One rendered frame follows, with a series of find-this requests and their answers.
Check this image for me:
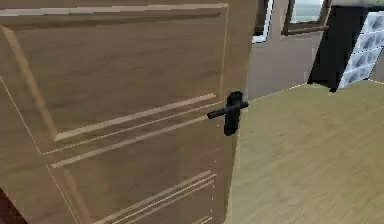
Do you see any brown framed window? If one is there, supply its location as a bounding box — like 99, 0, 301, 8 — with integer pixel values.
280, 0, 333, 37

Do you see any brown wooden room door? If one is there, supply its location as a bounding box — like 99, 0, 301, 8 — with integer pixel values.
0, 0, 258, 224

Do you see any black door handle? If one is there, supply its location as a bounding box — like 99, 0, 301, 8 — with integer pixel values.
206, 90, 250, 137

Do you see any white framed window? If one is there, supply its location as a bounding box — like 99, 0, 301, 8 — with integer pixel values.
252, 0, 275, 45

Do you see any black chest with marbled drawers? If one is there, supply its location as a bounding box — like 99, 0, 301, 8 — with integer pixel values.
307, 5, 384, 94

